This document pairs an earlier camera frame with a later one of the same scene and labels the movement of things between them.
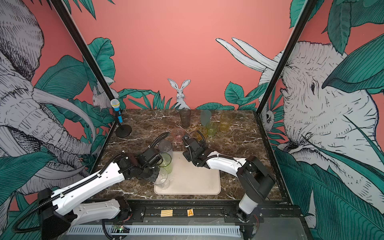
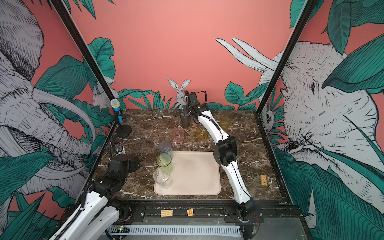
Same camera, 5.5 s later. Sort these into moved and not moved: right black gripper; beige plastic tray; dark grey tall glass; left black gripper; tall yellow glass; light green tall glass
Moved: left black gripper; right black gripper
Not moved: tall yellow glass; beige plastic tray; dark grey tall glass; light green tall glass
